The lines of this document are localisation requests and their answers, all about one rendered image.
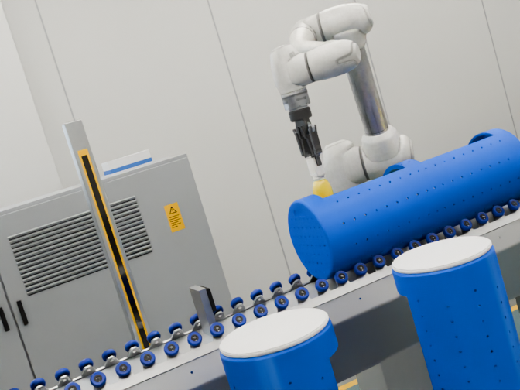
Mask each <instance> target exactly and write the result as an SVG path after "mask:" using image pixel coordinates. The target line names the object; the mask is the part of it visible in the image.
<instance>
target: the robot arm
mask: <svg viewBox="0 0 520 390"><path fill-rule="evenodd" d="M373 25H374V21H373V18H372V15H371V12H370V10H369V7H368V6H367V5H366V4H362V3H358V2H351V3H345V4H342V5H337V6H334V7H331V8H328V9H325V10H323V11H322V12H318V13H316V14H314V15H311V16H309V17H307V18H305V19H301V20H299V21H298V22H297V23H296V24H295V25H294V26H293V28H292V30H291V32H290V34H289V43H290V44H286V45H282V46H278V47H276V48H275V49H274V50H273V51H272V52H271V53H270V65H271V70H272V76H273V80H274V82H275V85H276V87H277V89H278V90H279V93H280V95H282V96H281V99H282V103H283V105H284V108H285V110H286V111H288V110H289V113H288V114H289V118H290V121H291V122H295V124H296V128H295V129H293V130H292V131H293V133H294V135H295V137H296V141H297V143H298V146H299V150H300V153H301V156H304V157H305V158H306V162H307V165H308V168H309V171H310V176H311V178H313V176H312V174H313V173H316V175H317V177H320V176H324V177H325V179H327V180H328V181H329V183H330V185H331V186H332V190H333V192H334V194H335V193H339V192H341V191H343V190H347V189H350V188H351V187H354V186H357V185H360V184H362V183H364V182H367V181H368V180H374V179H377V178H379V177H381V176H383V174H384V172H385V171H386V169H387V168H388V167H390V166H392V165H395V164H396V163H400V162H403V161H405V160H408V159H414V160H415V156H414V150H413V145H412V140H411V139H409V137H407V136H406V135H399V133H398V132H397V131H396V129H395V128H394V127H393V126H391V125H389V124H388V122H387V120H386V117H385V113H384V110H383V107H382V104H381V99H380V97H379V94H378V89H377V87H376V84H375V79H374V75H373V73H372V70H371V65H370V63H369V59H368V55H367V53H366V49H365V47H364V46H365V43H366V35H367V33H369V32H370V31H371V29H372V28H373ZM342 74H347V78H348V80H349V83H350V86H351V90H352V93H353V95H354V99H355V102H356V105H357V109H358V112H359V115H360V117H361V122H362V125H363V127H364V134H363V136H362V139H361V141H362V145H361V146H354V144H353V142H350V141H348V140H345V139H342V140H340V141H337V142H334V143H331V144H329V145H326V146H325V149H324V151H322V148H321V145H320V140H319V136H318V133H317V129H316V125H312V124H311V121H310V117H312V112H311V110H310V107H309V106H308V104H310V97H309V95H308V91H307V89H306V85H308V84H311V83H313V82H316V81H319V80H327V79H330V78H333V77H338V76H340V75H342ZM303 88H304V89H303ZM301 89H302V90H301ZM293 91H294V92H293ZM291 92H292V93H291ZM288 93H289V94H288ZM322 152H323V159H322V161H321V158H320V153H322Z"/></svg>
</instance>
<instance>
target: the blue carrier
mask: <svg viewBox="0 0 520 390"><path fill-rule="evenodd" d="M461 177H462V178H461ZM434 188H435V189H434ZM417 194H418V195H417ZM510 199H515V200H520V141H519V140H518V139H517V138H516V137H515V136H514V135H513V134H512V133H510V132H508V131H505V130H503V129H499V128H494V129H490V130H488V131H486V132H482V133H480V134H477V135H475V136H474V137H473V138H472V139H471V140H470V142H469V143H468V145H466V146H463V147H460V148H458V149H454V150H453V151H450V152H446V153H444V154H442V155H439V156H436V157H433V158H431V159H427V160H425V161H423V162H419V161H417V160H414V159H408V160H405V161H403V162H399V163H396V164H395V165H392V166H390V167H388V168H387V169H386V171H385V172H384V174H383V176H381V177H379V178H377V179H374V180H371V181H368V182H366V183H362V184H360V185H357V186H354V187H351V188H350V189H347V190H343V191H341V192H339V193H335V194H333V195H330V196H328V197H324V198H322V197H319V196H317V195H314V194H312V195H309V196H307V197H303V198H301V199H298V200H295V201H294V202H292V204H291V205H290V207H289V212H288V226H289V234H290V237H291V240H292V244H293V247H294V248H295V250H296V254H297V255H298V257H299V259H300V261H301V262H302V263H303V265H304V267H305V268H306V269H307V271H308V272H309V273H310V274H311V275H312V276H314V277H315V278H317V279H325V280H328V279H331V278H333V277H334V276H335V273H336V272H338V271H344V272H348V271H350V270H352V269H354V266H355V265H356V264H357V263H359V262H360V263H363V264H367V263H369V262H372V259H373V258H374V257H375V256H376V255H381V256H386V255H388V254H390V252H391V250H392V249H393V248H401V249H402V248H405V247H407V246H408V245H409V242H410V241H412V240H417V241H421V240H424V239H426V236H427V235H428V234H429V233H434V234H439V233H440V232H443V229H444V228H445V227H446V226H451V227H455V226H457V225H459V224H460V221H461V220H463V219H468V220H472V219H474V218H476V215H477V214H478V213H480V212H484V213H488V212H491V210H492V208H493V207H494V206H501V207H503V206H505V205H507V203H508V201H509V200H510ZM396 202H397V203H396ZM386 206H387V207H386ZM365 215H366V216H365ZM355 243H356V244H355Z"/></svg>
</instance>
